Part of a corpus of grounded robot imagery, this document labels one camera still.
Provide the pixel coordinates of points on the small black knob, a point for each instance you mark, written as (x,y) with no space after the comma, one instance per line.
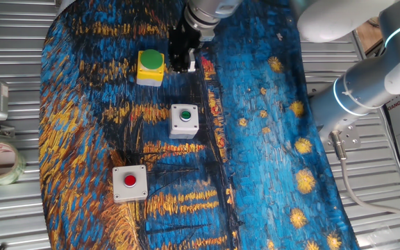
(1,247)

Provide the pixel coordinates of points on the starry night painted cloth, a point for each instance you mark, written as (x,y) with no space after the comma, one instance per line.
(255,156)

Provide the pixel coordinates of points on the grey box red button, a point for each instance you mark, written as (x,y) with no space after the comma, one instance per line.
(137,173)

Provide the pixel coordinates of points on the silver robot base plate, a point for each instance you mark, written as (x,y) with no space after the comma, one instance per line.
(352,139)

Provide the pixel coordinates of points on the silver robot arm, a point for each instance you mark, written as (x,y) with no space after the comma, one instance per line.
(359,87)

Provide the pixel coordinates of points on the small silver metal bracket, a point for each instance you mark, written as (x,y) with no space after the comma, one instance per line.
(192,60)

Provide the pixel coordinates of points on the clear tape roll red print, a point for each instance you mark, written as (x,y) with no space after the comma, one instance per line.
(16,175)

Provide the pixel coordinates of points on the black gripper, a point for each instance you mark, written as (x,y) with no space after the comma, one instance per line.
(182,41)

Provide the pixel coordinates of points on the grey box small green button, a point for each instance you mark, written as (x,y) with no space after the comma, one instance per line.
(177,128)

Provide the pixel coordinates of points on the yellow box green mushroom button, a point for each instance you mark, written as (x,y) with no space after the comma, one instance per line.
(151,59)

